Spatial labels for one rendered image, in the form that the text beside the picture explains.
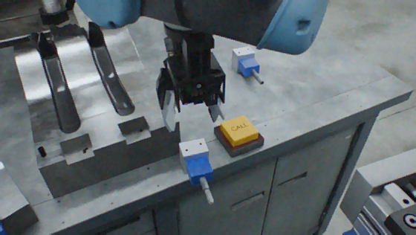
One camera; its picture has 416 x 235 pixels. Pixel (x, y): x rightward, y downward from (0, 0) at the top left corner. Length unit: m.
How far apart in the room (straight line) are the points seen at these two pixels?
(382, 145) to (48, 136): 1.72
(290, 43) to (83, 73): 0.62
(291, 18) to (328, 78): 0.73
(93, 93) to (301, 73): 0.54
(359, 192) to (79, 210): 0.47
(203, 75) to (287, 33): 0.23
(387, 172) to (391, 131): 1.67
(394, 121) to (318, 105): 1.38
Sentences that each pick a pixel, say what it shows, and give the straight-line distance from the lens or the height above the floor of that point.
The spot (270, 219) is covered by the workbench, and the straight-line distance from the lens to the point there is 1.19.
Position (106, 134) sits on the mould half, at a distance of 0.66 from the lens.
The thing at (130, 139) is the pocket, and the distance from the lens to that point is 0.68.
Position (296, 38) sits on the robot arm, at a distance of 0.26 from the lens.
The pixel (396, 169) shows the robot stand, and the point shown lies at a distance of 0.51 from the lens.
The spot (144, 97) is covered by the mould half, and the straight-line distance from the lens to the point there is 0.73.
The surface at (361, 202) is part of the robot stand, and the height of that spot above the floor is 0.96.
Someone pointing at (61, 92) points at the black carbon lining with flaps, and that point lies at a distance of 0.81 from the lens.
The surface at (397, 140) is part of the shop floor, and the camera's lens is 2.12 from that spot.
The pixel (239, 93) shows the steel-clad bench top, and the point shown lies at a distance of 0.88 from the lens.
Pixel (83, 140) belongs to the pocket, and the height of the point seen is 0.88.
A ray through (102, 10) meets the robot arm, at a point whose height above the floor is 1.21.
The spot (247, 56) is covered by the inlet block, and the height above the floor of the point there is 0.85.
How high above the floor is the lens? 1.34
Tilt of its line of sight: 42 degrees down
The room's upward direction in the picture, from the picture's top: straight up
